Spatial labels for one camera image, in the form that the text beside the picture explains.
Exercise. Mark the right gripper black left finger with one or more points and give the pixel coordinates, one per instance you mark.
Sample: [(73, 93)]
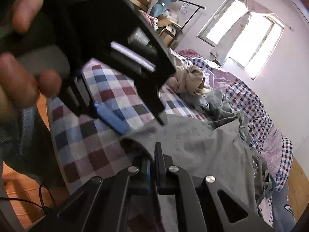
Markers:
[(100, 204)]

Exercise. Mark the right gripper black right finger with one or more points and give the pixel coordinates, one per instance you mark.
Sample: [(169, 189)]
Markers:
[(203, 204)]

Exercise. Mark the dark grey sweatshirt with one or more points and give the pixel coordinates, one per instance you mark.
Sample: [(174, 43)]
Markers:
[(206, 148)]

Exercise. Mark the black clothes rack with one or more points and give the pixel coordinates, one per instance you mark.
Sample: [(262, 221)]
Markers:
[(189, 10)]

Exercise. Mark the person's left hand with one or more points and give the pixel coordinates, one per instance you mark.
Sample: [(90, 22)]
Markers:
[(19, 88)]

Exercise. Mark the plaid and lilac bedspread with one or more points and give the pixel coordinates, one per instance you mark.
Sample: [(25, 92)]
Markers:
[(86, 147)]

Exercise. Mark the stacked cardboard boxes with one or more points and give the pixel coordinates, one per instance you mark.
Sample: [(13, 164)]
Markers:
[(166, 25)]

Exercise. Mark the teal blue garment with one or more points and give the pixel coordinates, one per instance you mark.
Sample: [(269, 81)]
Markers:
[(268, 185)]

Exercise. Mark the blue plush toy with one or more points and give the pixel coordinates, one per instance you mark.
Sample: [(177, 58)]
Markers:
[(160, 7)]

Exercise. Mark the light grey-green garment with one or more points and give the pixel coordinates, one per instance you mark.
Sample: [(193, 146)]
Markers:
[(214, 104)]

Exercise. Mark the beige crumpled garment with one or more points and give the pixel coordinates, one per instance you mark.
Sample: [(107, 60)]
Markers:
[(188, 80)]

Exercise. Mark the window with curtain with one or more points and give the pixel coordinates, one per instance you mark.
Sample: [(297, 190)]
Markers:
[(244, 32)]

